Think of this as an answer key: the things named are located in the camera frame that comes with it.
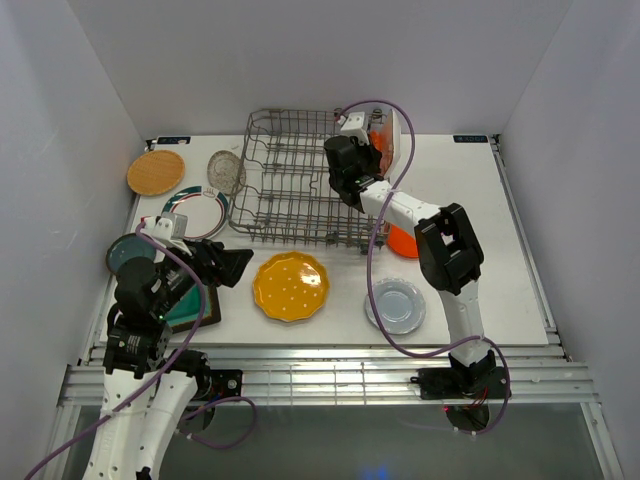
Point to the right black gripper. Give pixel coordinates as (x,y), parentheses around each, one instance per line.
(372,153)

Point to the white plate green rim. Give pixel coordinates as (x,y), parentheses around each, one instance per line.
(206,209)

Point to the speckled beige small plate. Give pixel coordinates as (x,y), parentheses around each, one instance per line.
(226,172)

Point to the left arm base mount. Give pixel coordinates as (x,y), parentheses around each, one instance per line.
(220,385)

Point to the white rectangular plate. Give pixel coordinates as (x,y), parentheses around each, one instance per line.
(393,120)

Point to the dark teal round plate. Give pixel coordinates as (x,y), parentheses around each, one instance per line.
(126,248)

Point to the woven bamboo round plate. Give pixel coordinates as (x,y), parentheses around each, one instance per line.
(156,172)

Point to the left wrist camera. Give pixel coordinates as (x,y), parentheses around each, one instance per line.
(167,229)

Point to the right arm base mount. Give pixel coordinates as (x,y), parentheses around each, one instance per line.
(448,384)

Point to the orange round plate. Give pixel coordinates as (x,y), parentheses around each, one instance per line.
(382,140)

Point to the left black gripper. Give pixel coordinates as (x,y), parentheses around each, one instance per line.
(229,263)

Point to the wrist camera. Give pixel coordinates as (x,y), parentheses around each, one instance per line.
(167,229)
(354,126)

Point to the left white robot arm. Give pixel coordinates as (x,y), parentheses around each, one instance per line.
(147,388)

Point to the yellow dotted scalloped plate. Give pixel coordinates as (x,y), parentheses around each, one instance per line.
(291,287)

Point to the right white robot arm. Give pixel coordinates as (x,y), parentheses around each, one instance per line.
(450,259)

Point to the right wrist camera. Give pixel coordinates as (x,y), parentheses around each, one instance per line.
(354,126)

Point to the grey wire dish rack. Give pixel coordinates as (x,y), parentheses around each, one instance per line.
(282,194)

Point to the light blue scalloped plate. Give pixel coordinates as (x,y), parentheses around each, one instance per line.
(401,306)

